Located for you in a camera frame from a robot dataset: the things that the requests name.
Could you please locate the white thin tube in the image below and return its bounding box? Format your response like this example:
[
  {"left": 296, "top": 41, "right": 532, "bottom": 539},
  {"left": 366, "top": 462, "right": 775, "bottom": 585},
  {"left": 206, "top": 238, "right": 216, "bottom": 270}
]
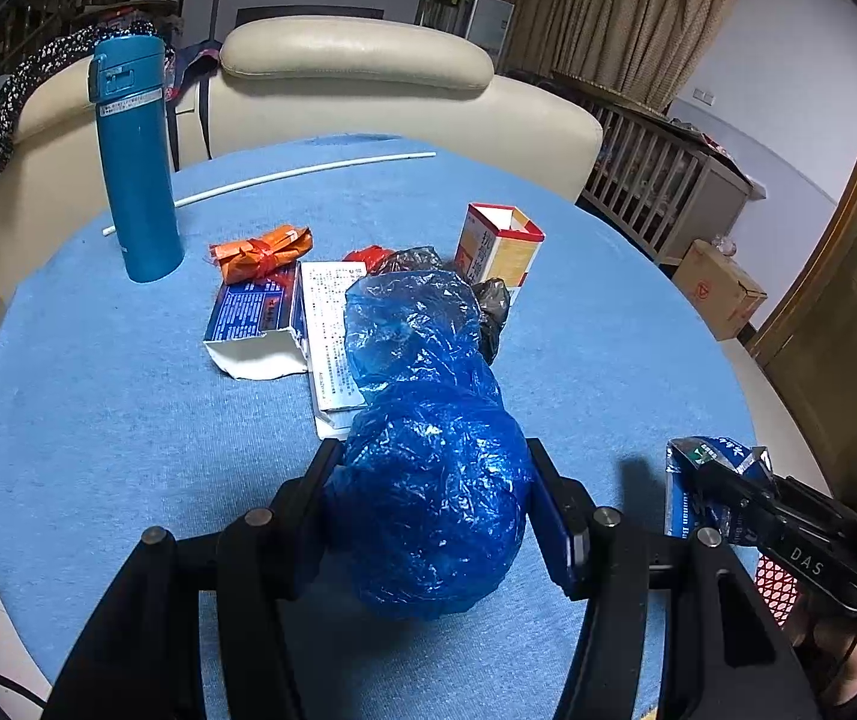
[{"left": 102, "top": 151, "right": 437, "bottom": 237}]

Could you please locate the dark floral cloth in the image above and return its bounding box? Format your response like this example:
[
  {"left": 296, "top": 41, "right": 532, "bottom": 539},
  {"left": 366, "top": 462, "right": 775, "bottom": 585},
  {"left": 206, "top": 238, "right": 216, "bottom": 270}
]
[{"left": 0, "top": 24, "right": 110, "bottom": 185}]

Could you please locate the black plastic bag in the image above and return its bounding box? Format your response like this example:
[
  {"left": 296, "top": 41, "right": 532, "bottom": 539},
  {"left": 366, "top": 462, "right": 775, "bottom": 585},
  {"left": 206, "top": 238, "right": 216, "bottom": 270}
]
[{"left": 379, "top": 246, "right": 512, "bottom": 365}]

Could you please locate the cream red carton box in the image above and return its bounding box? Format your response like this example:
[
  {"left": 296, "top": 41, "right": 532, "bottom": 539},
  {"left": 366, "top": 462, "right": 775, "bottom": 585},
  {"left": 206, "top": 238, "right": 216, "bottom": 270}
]
[{"left": 454, "top": 202, "right": 546, "bottom": 308}]

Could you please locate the red plastic wrapper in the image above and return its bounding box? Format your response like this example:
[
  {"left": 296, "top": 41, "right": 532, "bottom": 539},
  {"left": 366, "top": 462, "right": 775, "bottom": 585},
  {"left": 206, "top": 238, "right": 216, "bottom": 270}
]
[{"left": 342, "top": 244, "right": 401, "bottom": 275}]

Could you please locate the dark screen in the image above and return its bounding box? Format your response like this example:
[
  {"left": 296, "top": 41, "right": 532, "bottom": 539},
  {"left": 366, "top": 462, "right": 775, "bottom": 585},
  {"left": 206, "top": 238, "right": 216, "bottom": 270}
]
[{"left": 237, "top": 6, "right": 385, "bottom": 26}]

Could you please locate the blue white snack packet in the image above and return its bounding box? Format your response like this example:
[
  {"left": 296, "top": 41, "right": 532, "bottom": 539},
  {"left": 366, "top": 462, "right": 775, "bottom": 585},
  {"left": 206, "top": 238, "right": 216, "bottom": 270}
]
[{"left": 664, "top": 435, "right": 775, "bottom": 541}]

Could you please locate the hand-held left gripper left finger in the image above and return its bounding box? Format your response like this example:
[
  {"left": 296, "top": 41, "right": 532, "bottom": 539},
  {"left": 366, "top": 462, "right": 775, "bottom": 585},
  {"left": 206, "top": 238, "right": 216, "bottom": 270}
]
[{"left": 42, "top": 436, "right": 346, "bottom": 720}]

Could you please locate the red mesh basket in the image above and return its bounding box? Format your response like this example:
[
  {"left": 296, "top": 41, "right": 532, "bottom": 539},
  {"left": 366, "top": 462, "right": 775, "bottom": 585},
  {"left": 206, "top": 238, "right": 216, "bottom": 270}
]
[{"left": 754, "top": 551, "right": 805, "bottom": 627}]

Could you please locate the wooden door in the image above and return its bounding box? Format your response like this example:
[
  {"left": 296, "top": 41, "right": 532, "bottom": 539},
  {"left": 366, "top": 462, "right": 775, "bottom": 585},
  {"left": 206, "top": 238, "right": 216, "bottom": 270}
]
[{"left": 747, "top": 37, "right": 857, "bottom": 496}]

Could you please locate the orange wrapper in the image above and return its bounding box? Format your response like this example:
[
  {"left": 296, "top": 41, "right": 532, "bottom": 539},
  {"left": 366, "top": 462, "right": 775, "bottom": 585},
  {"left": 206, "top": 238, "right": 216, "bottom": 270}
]
[{"left": 208, "top": 225, "right": 314, "bottom": 286}]

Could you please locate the blue plastic bag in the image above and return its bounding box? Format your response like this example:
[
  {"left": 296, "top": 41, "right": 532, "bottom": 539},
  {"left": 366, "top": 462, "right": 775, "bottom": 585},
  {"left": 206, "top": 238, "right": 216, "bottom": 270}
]
[{"left": 323, "top": 268, "right": 536, "bottom": 620}]

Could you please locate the cream leather sofa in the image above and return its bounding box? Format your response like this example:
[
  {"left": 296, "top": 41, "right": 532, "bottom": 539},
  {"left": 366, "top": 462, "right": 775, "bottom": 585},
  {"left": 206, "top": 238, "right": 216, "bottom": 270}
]
[{"left": 0, "top": 15, "right": 604, "bottom": 355}]

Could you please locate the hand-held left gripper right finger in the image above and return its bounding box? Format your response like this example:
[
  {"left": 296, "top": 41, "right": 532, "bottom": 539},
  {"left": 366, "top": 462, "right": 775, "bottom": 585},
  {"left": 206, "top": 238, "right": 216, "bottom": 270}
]
[{"left": 525, "top": 436, "right": 823, "bottom": 720}]

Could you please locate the wooden crib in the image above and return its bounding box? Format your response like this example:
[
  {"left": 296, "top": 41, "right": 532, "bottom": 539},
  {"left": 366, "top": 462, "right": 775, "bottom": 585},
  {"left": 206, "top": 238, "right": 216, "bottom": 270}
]
[{"left": 552, "top": 71, "right": 767, "bottom": 265}]

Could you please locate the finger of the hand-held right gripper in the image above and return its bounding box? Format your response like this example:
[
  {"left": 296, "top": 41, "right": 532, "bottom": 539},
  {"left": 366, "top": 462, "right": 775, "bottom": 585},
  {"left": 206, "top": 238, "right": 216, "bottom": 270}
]
[{"left": 691, "top": 456, "right": 781, "bottom": 542}]

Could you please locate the blue carton box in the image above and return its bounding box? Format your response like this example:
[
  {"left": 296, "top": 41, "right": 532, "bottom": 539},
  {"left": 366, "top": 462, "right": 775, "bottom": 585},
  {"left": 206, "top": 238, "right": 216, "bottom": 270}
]
[{"left": 203, "top": 261, "right": 310, "bottom": 381}]

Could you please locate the beige striped curtain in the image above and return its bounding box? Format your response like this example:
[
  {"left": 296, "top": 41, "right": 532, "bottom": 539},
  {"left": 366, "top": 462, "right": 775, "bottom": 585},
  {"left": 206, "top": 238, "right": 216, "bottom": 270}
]
[{"left": 504, "top": 0, "right": 752, "bottom": 113}]

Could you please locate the cardboard box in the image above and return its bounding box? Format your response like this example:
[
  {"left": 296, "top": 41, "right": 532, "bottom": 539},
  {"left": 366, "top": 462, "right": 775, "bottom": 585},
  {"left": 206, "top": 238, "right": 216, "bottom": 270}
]
[{"left": 672, "top": 238, "right": 769, "bottom": 342}]

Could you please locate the small white fridge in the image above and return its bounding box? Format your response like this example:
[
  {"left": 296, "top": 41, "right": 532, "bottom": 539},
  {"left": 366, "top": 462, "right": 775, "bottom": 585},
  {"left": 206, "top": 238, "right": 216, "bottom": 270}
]
[{"left": 466, "top": 0, "right": 516, "bottom": 62}]

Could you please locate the white printed paper box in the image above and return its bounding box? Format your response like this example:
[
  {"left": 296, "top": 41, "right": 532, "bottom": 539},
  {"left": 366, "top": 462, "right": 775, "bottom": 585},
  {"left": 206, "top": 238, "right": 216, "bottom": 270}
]
[{"left": 299, "top": 260, "right": 371, "bottom": 440}]

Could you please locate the blue thermos bottle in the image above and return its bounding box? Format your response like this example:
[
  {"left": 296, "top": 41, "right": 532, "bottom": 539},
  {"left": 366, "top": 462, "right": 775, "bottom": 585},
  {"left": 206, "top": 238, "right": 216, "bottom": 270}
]
[{"left": 88, "top": 35, "right": 185, "bottom": 284}]

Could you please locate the blue tablecloth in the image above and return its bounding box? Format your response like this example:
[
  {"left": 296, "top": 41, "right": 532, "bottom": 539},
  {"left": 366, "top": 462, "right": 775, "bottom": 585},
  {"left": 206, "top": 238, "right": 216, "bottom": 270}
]
[{"left": 0, "top": 136, "right": 763, "bottom": 720}]

